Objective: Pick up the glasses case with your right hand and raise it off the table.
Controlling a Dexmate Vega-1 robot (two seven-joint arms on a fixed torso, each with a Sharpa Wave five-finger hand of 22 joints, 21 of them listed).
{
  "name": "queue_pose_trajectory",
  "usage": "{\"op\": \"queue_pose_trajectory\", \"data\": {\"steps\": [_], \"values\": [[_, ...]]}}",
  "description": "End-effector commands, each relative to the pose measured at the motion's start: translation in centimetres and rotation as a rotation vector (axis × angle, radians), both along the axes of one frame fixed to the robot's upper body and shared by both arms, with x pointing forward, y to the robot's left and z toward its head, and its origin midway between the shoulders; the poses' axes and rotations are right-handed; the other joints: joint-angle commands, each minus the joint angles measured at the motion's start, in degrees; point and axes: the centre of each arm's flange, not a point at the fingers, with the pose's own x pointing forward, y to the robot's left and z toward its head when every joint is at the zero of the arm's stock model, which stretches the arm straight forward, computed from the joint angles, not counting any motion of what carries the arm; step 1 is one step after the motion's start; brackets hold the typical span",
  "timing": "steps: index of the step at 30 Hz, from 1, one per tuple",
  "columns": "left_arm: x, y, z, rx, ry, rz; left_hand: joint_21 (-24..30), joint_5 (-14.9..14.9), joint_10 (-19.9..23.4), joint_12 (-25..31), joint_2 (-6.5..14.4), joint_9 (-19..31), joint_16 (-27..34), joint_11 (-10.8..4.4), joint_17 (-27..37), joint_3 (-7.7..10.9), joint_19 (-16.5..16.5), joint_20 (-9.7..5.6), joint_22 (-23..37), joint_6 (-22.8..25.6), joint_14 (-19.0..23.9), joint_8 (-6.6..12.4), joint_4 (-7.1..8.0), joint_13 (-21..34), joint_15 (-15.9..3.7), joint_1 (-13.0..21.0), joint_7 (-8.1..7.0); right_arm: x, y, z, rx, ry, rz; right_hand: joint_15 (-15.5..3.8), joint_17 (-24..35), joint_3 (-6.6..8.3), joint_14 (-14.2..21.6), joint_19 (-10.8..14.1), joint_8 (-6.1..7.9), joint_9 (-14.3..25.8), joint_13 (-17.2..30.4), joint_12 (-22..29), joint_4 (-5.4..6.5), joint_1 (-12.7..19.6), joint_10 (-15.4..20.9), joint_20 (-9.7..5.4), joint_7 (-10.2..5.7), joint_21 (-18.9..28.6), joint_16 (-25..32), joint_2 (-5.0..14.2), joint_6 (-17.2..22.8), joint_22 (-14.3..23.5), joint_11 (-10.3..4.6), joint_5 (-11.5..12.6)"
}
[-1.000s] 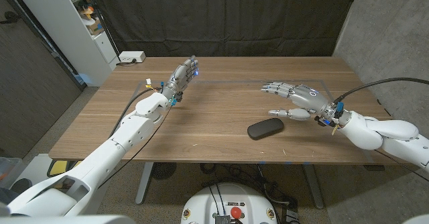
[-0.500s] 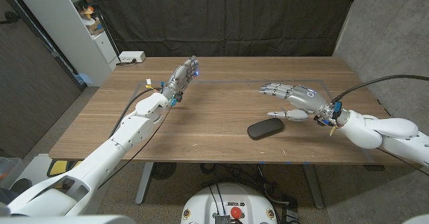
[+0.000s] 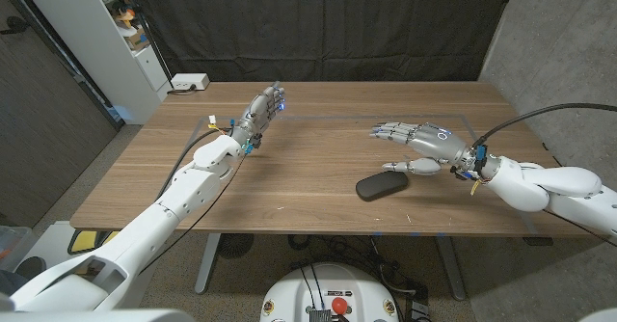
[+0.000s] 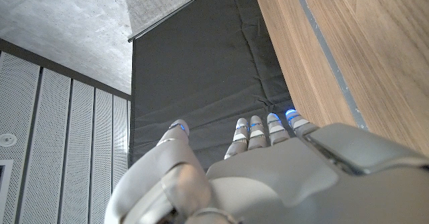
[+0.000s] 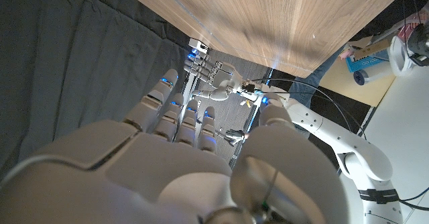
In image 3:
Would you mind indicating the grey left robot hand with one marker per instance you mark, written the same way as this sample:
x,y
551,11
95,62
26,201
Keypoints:
x,y
260,115

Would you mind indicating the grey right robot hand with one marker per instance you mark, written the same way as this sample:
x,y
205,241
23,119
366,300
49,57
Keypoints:
x,y
434,141

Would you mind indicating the black glasses case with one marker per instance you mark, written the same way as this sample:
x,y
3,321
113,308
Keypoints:
x,y
381,187

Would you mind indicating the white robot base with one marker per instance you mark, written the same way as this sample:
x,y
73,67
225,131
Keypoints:
x,y
289,293

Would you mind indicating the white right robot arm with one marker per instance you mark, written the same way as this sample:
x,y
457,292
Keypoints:
x,y
554,187

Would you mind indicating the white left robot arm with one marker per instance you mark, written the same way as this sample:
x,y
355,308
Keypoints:
x,y
154,225

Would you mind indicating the white power strip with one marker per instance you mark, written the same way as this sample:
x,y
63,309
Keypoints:
x,y
190,81

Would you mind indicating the black backdrop curtain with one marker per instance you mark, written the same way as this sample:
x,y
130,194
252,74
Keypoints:
x,y
313,23

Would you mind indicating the black round floor fan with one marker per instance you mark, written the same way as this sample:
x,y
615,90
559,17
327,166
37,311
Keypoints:
x,y
236,245

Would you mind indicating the grey table leg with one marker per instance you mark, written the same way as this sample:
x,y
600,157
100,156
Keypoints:
x,y
207,264
452,274

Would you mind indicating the black backdrop stand pole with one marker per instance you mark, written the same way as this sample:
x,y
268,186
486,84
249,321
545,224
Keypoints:
x,y
147,35

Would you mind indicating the cardboard box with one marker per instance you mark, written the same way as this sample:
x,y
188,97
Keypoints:
x,y
137,38

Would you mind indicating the orange toy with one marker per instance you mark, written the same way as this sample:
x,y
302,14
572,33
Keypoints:
x,y
125,18

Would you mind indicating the white shelf cabinet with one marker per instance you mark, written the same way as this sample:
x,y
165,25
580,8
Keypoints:
x,y
91,47

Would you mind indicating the red emergency stop button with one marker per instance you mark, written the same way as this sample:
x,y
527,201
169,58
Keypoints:
x,y
340,305

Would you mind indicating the yellow and black floor object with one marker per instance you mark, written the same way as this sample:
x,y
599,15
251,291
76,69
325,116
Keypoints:
x,y
84,241

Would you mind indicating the dark wooden door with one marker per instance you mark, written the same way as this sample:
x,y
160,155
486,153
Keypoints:
x,y
43,119

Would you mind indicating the white floor box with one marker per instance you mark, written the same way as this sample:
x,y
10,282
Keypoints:
x,y
53,237

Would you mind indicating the clear plastic bin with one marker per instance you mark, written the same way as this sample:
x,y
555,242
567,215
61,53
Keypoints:
x,y
12,242

